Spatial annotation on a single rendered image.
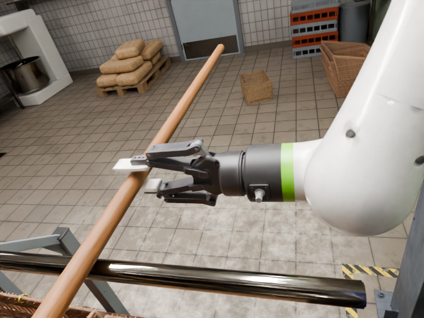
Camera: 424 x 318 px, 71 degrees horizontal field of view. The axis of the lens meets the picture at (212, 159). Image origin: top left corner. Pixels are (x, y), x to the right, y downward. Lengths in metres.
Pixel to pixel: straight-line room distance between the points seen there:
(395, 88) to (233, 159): 0.25
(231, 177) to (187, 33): 5.03
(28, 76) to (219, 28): 3.16
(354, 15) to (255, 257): 3.56
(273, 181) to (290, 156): 0.04
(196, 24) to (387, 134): 5.11
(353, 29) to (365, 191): 4.41
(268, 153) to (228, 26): 4.83
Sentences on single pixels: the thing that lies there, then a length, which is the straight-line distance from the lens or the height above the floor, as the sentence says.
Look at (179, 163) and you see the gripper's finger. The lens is 0.50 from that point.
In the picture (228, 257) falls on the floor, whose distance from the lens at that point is 1.88.
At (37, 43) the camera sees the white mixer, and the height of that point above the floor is 0.83.
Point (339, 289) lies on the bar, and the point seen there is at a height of 1.17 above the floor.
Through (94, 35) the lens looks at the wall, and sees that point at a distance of 6.24.
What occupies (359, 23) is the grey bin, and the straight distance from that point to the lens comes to 4.67.
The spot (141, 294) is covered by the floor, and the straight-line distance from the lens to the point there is 1.91.
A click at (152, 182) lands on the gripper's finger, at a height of 1.18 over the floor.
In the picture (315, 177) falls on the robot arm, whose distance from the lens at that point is 0.32.
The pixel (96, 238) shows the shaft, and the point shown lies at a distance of 0.47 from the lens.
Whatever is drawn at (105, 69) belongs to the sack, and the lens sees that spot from 4.89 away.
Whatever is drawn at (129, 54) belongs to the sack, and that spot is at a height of 0.51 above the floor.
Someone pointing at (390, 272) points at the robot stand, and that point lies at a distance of 1.86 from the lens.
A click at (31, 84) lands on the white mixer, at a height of 0.34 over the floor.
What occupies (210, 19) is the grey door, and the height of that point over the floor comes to 0.60.
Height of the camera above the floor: 1.50
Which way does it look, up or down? 34 degrees down
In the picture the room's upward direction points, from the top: 14 degrees counter-clockwise
